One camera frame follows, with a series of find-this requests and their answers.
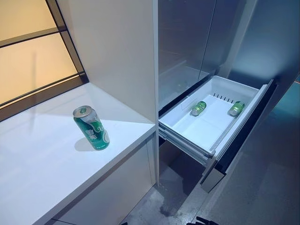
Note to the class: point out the tall white cabinet panel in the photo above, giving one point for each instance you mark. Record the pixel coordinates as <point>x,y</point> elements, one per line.
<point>112,51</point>

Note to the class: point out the white plastic fridge drawer bin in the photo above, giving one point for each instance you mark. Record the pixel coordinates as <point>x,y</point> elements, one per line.
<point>187,127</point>

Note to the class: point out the white open fridge drawer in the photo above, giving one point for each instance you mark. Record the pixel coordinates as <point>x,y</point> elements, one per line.
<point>246,140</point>

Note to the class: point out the dark framed frosted window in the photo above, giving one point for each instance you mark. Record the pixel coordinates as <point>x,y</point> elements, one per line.
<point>35,58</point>

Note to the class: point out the black robot foot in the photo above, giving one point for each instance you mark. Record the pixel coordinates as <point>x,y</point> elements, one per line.
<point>206,220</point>

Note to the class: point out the stainless steel fridge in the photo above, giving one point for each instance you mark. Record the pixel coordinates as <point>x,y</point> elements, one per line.
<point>180,42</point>

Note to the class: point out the green beer can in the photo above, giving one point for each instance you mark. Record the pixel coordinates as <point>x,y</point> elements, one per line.
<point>93,131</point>
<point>198,108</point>
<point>236,108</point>

